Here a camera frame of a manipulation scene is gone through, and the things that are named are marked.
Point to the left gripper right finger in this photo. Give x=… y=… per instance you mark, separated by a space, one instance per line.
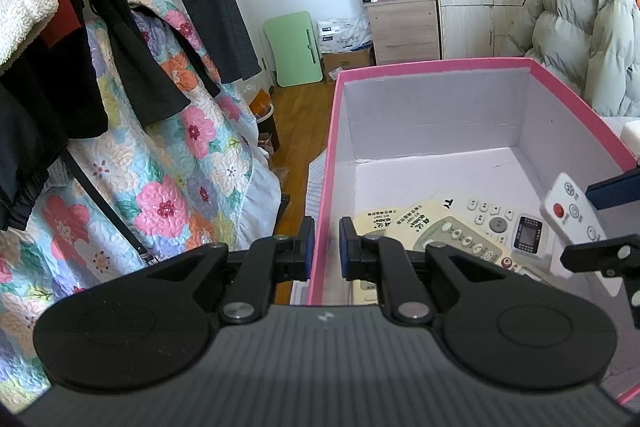
x=384 y=262

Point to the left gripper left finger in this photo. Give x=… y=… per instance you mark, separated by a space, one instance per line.
x=253 y=275

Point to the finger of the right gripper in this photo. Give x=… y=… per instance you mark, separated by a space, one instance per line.
x=611 y=258
x=615 y=192

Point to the cream long remote back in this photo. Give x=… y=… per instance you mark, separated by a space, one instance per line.
x=375 y=221

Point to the white rectangular adapter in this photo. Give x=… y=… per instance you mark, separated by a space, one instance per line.
x=630 y=135

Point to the small white fan remote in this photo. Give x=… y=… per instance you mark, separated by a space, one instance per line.
x=569 y=213

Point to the large white remote control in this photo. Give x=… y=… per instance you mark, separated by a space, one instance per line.
x=526 y=236

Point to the cream remote with red display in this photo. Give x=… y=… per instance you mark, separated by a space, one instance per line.
x=429 y=222

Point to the pink cardboard box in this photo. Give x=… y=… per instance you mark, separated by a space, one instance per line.
x=498 y=130

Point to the white quilted table mat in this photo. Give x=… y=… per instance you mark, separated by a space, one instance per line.
x=312 y=209

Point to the floral quilt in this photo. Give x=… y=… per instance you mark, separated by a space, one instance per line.
x=195 y=178

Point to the grey puffer jacket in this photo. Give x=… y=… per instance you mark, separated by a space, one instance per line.
x=591 y=45

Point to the green folding table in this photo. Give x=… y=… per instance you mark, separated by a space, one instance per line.
x=294 y=49

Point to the brown cardboard box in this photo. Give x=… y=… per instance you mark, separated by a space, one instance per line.
x=332 y=62

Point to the white packaged goods pile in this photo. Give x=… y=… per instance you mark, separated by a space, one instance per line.
x=342 y=35

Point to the black hanging clothes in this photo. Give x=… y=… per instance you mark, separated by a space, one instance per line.
x=50 y=94

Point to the white fleece cuff garment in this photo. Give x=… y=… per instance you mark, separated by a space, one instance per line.
x=21 y=22

